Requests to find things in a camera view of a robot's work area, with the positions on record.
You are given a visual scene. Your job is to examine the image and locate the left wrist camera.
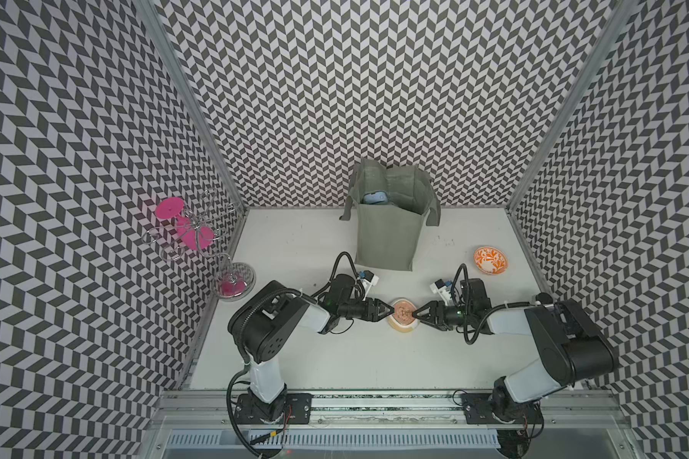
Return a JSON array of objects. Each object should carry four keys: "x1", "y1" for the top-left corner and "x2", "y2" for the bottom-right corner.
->
[{"x1": 358, "y1": 271, "x2": 379, "y2": 298}]

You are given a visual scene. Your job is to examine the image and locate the aluminium front rail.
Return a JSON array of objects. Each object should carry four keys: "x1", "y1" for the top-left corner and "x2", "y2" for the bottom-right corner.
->
[{"x1": 150, "y1": 389, "x2": 630, "y2": 430}]

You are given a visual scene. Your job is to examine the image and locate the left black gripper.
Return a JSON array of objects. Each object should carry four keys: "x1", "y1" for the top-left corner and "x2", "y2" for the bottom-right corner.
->
[{"x1": 339, "y1": 296, "x2": 395, "y2": 322}]

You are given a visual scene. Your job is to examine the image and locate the orange round clock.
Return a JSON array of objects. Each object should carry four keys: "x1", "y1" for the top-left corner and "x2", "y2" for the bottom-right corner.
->
[{"x1": 388, "y1": 298, "x2": 419, "y2": 333}]

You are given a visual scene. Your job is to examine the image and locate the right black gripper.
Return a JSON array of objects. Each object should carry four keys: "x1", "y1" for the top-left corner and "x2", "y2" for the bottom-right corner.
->
[{"x1": 412, "y1": 300, "x2": 473, "y2": 331}]

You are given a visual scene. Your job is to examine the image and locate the jar with black lid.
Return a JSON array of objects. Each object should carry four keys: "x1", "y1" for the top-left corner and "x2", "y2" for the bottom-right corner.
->
[{"x1": 534, "y1": 293, "x2": 554, "y2": 306}]

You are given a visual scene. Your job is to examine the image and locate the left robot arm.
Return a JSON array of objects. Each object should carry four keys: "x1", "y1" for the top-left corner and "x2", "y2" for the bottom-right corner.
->
[{"x1": 226, "y1": 252, "x2": 395, "y2": 425}]

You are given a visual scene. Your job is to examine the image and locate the orange patterned bowl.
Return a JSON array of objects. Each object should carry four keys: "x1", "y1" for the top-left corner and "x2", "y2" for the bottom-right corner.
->
[{"x1": 473, "y1": 247, "x2": 509, "y2": 275}]

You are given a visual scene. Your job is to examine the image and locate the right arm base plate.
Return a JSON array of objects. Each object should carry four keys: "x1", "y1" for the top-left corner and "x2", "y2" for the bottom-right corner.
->
[{"x1": 457, "y1": 392, "x2": 544, "y2": 426}]

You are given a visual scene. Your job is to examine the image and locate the blue square alarm clock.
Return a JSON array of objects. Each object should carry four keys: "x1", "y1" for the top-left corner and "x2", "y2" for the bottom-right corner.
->
[{"x1": 362, "y1": 191, "x2": 390, "y2": 206}]

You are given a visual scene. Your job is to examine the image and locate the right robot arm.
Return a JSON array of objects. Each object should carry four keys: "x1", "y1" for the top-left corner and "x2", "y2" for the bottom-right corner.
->
[{"x1": 411, "y1": 264, "x2": 619, "y2": 425}]

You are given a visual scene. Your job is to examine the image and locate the green canvas bag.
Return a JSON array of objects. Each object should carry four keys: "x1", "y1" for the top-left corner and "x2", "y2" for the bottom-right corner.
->
[{"x1": 340, "y1": 159, "x2": 441, "y2": 272}]

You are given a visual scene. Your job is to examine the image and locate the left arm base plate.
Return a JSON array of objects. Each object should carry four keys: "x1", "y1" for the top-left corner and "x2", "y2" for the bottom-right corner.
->
[{"x1": 233, "y1": 390, "x2": 313, "y2": 425}]

